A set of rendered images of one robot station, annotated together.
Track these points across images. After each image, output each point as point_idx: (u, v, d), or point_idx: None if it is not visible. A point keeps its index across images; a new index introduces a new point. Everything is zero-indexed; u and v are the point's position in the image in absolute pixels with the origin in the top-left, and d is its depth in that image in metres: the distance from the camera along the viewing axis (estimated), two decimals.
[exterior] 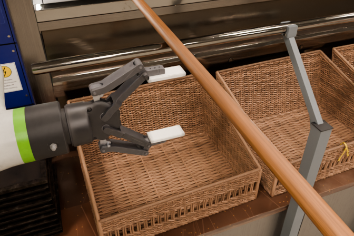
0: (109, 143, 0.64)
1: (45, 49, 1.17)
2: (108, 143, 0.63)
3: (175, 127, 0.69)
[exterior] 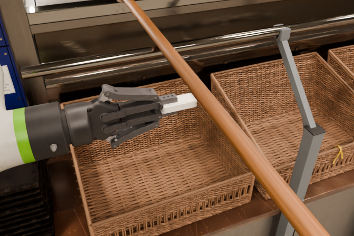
0: (116, 136, 0.63)
1: (37, 51, 1.17)
2: (114, 137, 0.63)
3: (187, 98, 0.66)
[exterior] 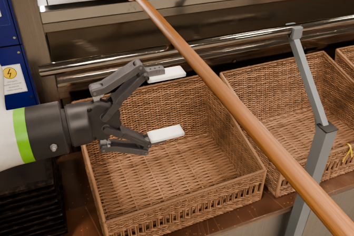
0: (109, 143, 0.64)
1: (49, 50, 1.18)
2: (108, 143, 0.63)
3: (175, 126, 0.69)
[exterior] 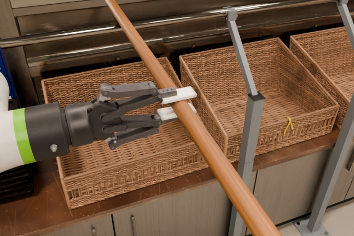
0: (115, 138, 0.63)
1: (20, 32, 1.32)
2: (113, 138, 0.63)
3: None
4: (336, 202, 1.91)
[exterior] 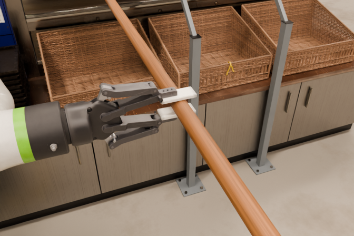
0: (115, 137, 0.63)
1: None
2: (112, 138, 0.63)
3: None
4: (283, 145, 2.29)
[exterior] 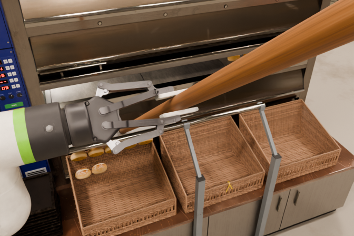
0: (118, 141, 0.60)
1: None
2: (116, 142, 0.60)
3: None
4: (275, 230, 2.62)
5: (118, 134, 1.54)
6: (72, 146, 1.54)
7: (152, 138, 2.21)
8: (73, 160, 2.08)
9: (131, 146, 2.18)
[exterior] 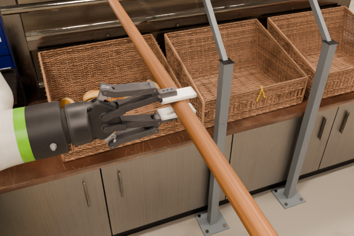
0: (115, 137, 0.64)
1: None
2: (112, 138, 0.63)
3: None
4: (312, 173, 2.06)
5: None
6: None
7: None
8: None
9: None
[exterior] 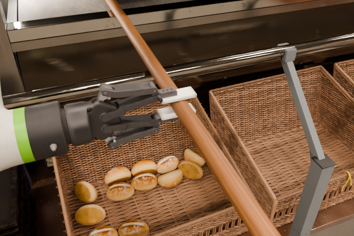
0: (115, 137, 0.64)
1: (20, 70, 1.08)
2: (113, 138, 0.63)
3: None
4: None
5: None
6: None
7: None
8: (78, 218, 1.10)
9: None
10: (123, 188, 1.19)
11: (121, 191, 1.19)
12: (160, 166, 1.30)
